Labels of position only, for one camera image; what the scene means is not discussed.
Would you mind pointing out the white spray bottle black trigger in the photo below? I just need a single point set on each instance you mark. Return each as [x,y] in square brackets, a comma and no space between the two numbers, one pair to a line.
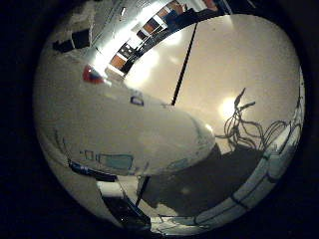
[126,132]

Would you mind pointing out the white cloth black grid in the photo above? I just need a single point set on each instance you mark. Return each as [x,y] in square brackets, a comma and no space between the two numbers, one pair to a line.
[265,179]

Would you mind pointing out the orange white wall cabinets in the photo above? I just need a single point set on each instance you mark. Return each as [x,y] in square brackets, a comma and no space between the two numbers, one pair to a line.
[149,26]

